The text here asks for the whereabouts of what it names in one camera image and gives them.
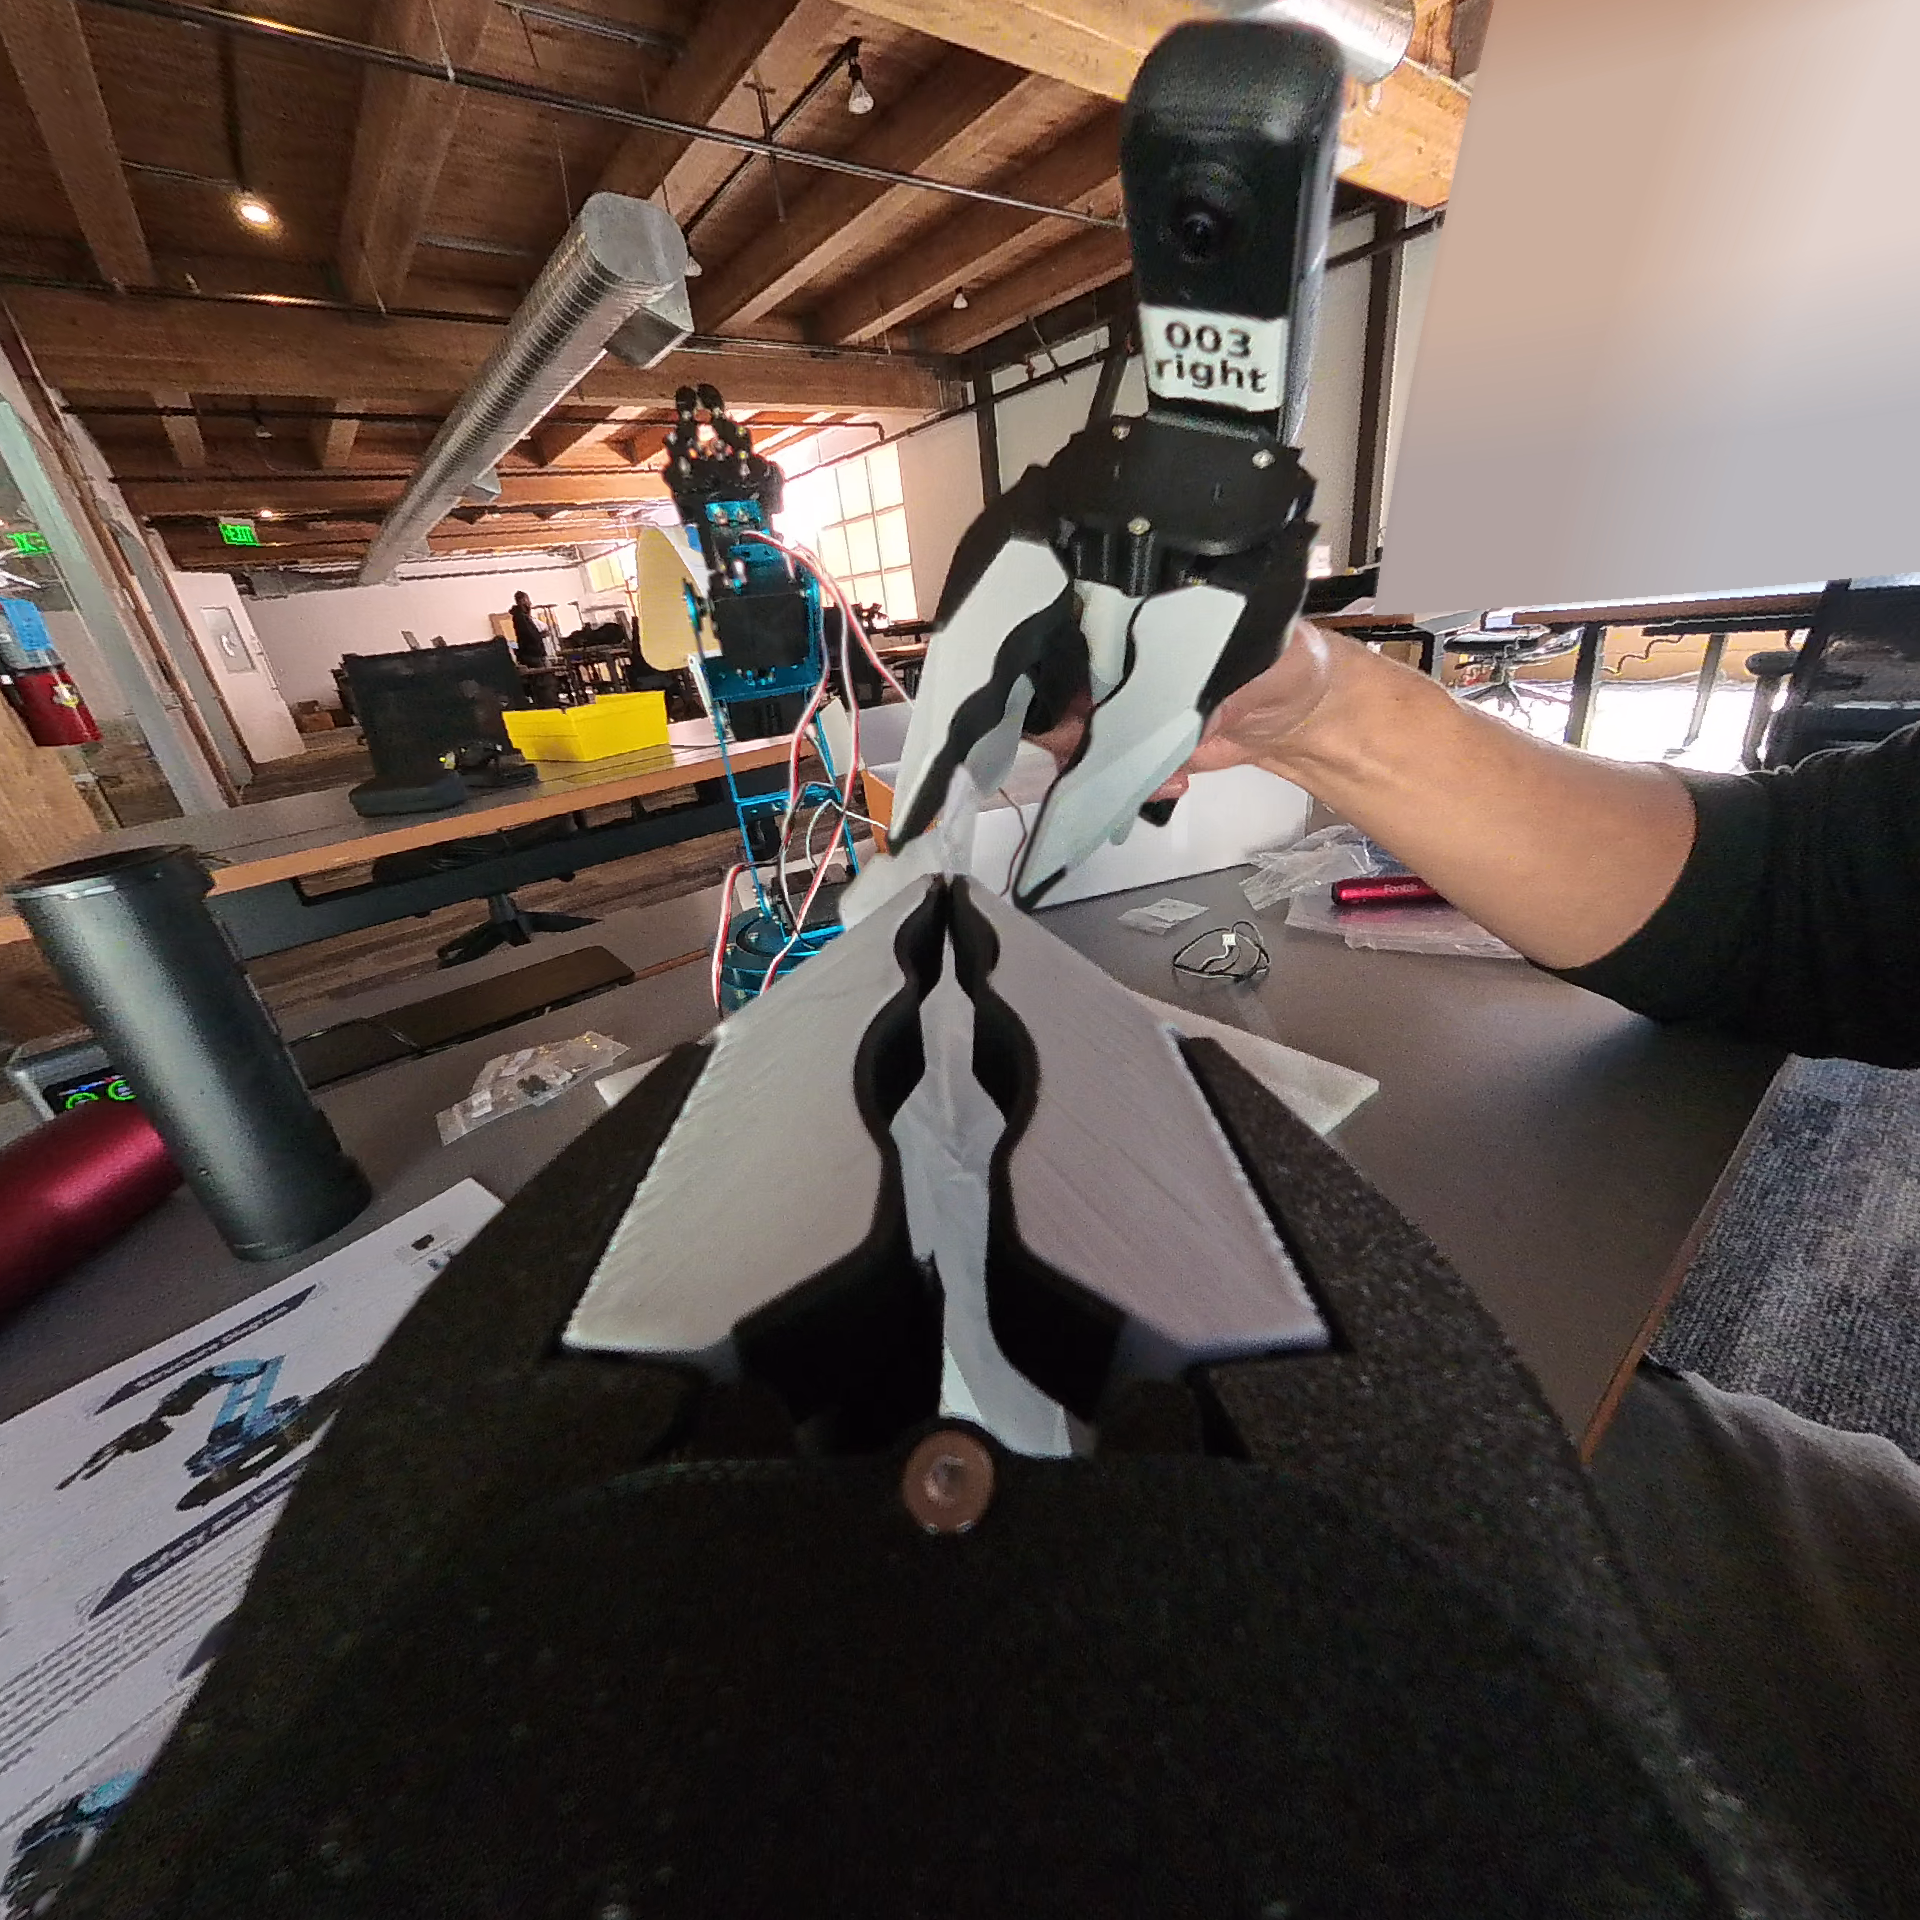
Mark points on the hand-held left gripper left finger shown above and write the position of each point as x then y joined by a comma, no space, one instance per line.
750,1184

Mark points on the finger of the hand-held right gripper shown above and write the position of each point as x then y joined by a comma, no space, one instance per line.
1141,733
974,628

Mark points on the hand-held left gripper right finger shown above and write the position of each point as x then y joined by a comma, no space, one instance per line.
1155,1184

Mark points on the cardboard box with foam insert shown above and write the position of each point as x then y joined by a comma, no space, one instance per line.
1230,848

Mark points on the person's right forearm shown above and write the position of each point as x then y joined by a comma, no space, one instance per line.
1499,838

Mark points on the blue toy robot arm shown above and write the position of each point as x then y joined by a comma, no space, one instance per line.
756,628

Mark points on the grey desk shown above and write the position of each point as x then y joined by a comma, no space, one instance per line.
1499,1080

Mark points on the wood-edged desk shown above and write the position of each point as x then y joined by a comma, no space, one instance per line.
1650,610
224,825

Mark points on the person's right hand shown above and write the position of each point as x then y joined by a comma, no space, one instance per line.
1276,704

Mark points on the small labelled zip bag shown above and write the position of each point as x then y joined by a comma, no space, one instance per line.
1161,914

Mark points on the small clear parts bag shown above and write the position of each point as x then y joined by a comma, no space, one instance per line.
481,1108
578,1058

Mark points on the red screwdriver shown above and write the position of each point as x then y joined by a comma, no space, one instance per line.
1381,891

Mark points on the pile of clear plastic bags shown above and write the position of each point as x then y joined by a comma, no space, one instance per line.
1410,933

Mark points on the yellow bin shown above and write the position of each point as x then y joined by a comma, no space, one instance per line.
586,726

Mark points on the black device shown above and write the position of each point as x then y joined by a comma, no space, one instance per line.
405,792

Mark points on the ceiling lamp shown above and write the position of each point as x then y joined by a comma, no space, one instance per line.
254,211
857,92

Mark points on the black office chair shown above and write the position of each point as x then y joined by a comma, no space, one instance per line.
428,698
1844,675

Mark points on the dark grey cylinder bottle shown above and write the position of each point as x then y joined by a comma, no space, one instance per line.
181,1050

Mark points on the red cylinder bottle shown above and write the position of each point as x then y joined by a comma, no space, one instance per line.
76,1200

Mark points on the printed instruction booklet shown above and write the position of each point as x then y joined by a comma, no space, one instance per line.
120,1499

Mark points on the red fire extinguisher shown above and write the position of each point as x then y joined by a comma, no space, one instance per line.
52,704

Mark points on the metal air duct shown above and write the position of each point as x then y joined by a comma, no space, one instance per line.
555,315

